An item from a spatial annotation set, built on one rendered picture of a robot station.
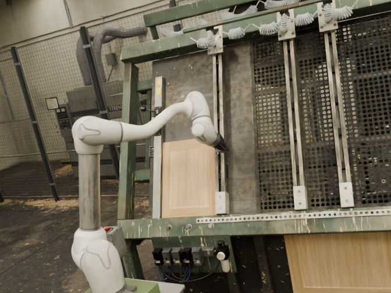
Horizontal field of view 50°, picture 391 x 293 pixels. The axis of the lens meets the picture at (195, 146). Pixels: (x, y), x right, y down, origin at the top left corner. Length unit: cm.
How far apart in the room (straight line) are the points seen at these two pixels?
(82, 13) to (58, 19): 70
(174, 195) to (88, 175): 73
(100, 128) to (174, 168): 88
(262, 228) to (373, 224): 56
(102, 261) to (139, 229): 75
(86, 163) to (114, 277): 54
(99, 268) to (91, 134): 59
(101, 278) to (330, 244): 134
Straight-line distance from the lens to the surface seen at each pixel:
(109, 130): 189
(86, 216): 210
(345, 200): 229
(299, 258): 268
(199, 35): 280
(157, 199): 263
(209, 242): 247
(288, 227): 233
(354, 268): 268
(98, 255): 194
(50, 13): 999
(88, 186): 206
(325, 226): 231
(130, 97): 293
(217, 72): 270
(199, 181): 255
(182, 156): 263
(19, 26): 1075
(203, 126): 209
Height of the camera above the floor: 182
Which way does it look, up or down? 12 degrees down
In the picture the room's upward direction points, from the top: 12 degrees counter-clockwise
